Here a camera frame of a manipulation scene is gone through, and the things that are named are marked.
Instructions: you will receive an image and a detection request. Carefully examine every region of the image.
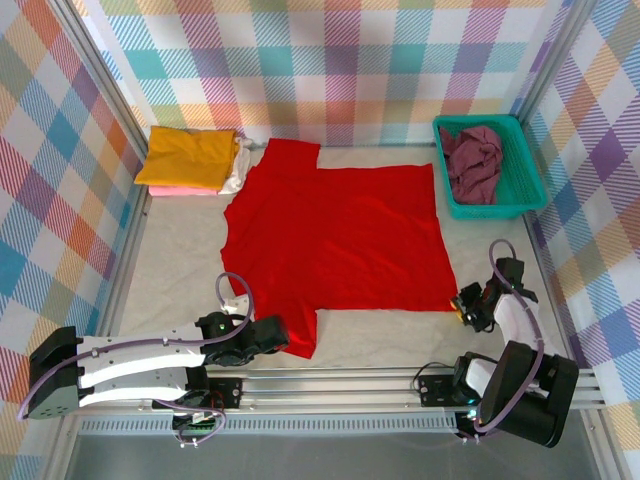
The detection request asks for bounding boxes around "red t-shirt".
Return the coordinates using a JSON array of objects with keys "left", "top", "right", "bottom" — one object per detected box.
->
[{"left": 219, "top": 137, "right": 459, "bottom": 360}]

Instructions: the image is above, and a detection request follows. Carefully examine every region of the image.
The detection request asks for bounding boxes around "perforated metal strip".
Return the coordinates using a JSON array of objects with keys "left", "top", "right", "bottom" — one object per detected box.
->
[{"left": 79, "top": 418, "right": 459, "bottom": 436}]

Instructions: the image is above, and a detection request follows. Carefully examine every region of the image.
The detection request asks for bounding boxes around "crumpled maroon t-shirt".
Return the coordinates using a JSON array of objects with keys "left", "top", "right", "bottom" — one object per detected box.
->
[{"left": 438, "top": 124, "right": 505, "bottom": 206}]

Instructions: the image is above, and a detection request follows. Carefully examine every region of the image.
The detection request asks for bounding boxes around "teal plastic basket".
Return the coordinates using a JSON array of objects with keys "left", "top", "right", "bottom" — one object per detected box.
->
[{"left": 432, "top": 113, "right": 549, "bottom": 221}]

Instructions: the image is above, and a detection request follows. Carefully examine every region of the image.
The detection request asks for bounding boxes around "folded white t-shirt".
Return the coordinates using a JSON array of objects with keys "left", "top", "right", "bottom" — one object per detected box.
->
[{"left": 217, "top": 137, "right": 254, "bottom": 196}]

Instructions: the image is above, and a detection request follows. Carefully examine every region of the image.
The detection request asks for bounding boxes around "folded pink t-shirt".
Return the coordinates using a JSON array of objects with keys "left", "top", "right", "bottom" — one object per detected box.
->
[{"left": 148, "top": 183, "right": 221, "bottom": 199}]

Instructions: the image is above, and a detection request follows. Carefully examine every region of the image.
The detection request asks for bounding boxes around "folded mustard yellow t-shirt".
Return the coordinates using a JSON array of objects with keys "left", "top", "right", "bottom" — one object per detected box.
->
[{"left": 134, "top": 125, "right": 240, "bottom": 191}]

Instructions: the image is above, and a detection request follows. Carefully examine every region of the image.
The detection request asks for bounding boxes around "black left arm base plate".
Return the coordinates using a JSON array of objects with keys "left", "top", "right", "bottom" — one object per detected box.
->
[{"left": 207, "top": 377, "right": 245, "bottom": 409}]

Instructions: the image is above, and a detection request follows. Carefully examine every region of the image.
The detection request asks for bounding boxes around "aluminium side rail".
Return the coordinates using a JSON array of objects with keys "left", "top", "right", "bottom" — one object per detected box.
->
[
  {"left": 519, "top": 209, "right": 581, "bottom": 369},
  {"left": 87, "top": 189, "right": 151, "bottom": 371}
]

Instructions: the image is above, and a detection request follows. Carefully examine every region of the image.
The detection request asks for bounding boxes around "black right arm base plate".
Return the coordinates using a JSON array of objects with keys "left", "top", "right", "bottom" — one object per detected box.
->
[{"left": 417, "top": 372, "right": 456, "bottom": 407}]

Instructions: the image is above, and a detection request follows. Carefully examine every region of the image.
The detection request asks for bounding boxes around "aluminium mounting rail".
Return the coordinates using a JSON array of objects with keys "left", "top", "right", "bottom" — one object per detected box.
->
[{"left": 74, "top": 367, "right": 609, "bottom": 416}]

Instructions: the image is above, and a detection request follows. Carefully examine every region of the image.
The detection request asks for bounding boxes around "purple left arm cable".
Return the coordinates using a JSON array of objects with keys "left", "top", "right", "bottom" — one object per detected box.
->
[{"left": 18, "top": 272, "right": 256, "bottom": 449}]

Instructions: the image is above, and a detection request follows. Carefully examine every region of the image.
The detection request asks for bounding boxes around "aluminium frame post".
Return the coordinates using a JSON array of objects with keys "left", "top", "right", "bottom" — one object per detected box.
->
[
  {"left": 47, "top": 0, "right": 151, "bottom": 151},
  {"left": 509, "top": 0, "right": 601, "bottom": 126}
]

